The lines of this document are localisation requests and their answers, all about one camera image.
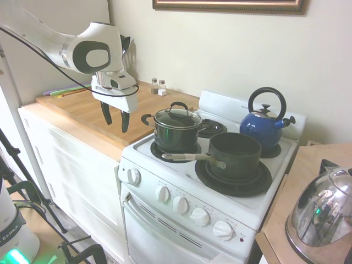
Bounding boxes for light wooden side table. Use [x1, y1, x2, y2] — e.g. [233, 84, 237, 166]
[255, 142, 352, 264]

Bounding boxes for glass pot lid black handle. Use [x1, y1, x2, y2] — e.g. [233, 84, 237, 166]
[153, 101, 203, 129]

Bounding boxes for white stove knob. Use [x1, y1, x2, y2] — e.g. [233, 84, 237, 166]
[172, 196, 190, 215]
[190, 207, 211, 227]
[155, 185, 172, 204]
[212, 220, 236, 240]
[126, 167, 142, 185]

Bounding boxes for white electric stove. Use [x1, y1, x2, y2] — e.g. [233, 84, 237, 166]
[118, 90, 308, 264]

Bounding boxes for blue kettle with black handle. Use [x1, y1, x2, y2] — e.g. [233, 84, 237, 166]
[239, 87, 296, 150]

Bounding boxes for orange silicone utensil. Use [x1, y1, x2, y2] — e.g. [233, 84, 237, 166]
[61, 87, 94, 97]

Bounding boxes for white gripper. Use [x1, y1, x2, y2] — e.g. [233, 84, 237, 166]
[91, 74, 139, 134]

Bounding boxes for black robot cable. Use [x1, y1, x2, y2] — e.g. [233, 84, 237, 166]
[0, 26, 140, 97]

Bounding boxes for shiny steel kettle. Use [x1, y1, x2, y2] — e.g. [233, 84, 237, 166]
[284, 166, 352, 262]

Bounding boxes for purple silicone utensil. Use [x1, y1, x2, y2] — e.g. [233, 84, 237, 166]
[42, 87, 83, 97]

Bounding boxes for dark saucepan with metal handle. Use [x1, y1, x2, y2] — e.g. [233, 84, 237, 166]
[161, 132, 262, 180]

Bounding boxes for bunch of black kitchen utensils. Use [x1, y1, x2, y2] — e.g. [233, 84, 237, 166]
[120, 35, 131, 56]

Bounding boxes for white kitchen cabinet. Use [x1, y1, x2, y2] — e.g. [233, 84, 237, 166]
[17, 103, 130, 264]

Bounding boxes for black camera tripod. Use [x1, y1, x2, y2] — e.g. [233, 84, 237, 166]
[0, 128, 68, 234]

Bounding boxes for large black coil burner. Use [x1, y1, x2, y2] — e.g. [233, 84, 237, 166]
[195, 158, 273, 197]

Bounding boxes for small black coil burner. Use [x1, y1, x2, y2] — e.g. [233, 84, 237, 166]
[150, 141, 203, 164]
[259, 142, 282, 159]
[196, 118, 229, 139]

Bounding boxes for large wooden cutting board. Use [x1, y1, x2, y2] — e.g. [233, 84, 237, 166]
[35, 79, 200, 147]

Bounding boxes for dark green two-handled pot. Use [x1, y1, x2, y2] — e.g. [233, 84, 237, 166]
[141, 113, 204, 152]

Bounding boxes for gold wooden picture frame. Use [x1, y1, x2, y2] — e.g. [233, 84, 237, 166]
[152, 0, 310, 15]

